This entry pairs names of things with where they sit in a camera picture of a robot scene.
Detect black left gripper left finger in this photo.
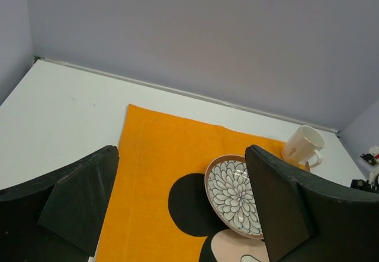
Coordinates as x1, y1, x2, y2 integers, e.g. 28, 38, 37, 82
1, 145, 119, 261

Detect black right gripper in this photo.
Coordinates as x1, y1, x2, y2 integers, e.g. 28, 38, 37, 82
350, 179, 378, 192

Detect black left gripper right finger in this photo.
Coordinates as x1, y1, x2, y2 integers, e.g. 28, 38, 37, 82
245, 145, 378, 261

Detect white ceramic mug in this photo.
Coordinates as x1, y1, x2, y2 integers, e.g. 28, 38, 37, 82
281, 125, 326, 168

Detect patterned ceramic plate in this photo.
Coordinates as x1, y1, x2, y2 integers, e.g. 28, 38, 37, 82
204, 154, 264, 240

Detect orange cartoon cloth placemat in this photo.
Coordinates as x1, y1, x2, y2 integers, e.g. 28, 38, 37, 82
96, 105, 284, 261

